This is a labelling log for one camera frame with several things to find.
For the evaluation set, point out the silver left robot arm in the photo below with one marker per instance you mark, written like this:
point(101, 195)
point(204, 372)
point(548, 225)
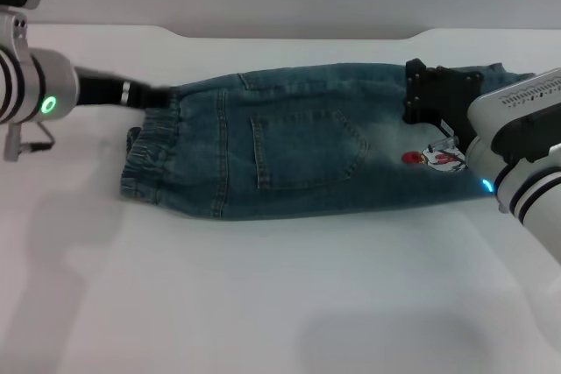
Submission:
point(30, 89)

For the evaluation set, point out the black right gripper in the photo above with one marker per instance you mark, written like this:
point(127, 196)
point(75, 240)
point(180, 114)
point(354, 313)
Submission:
point(447, 93)

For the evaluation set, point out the blue denim shorts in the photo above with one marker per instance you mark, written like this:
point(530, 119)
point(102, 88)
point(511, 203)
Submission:
point(307, 150)

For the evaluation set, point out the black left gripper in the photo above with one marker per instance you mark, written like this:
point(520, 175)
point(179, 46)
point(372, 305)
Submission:
point(98, 90)

